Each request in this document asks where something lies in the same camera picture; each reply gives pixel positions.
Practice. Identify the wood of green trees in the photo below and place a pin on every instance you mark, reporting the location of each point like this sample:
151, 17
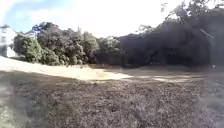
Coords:
133, 46

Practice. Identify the dry brown grass ground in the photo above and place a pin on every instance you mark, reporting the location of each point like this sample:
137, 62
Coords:
110, 103

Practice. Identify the white building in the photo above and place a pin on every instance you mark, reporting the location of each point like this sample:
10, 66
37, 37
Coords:
6, 41

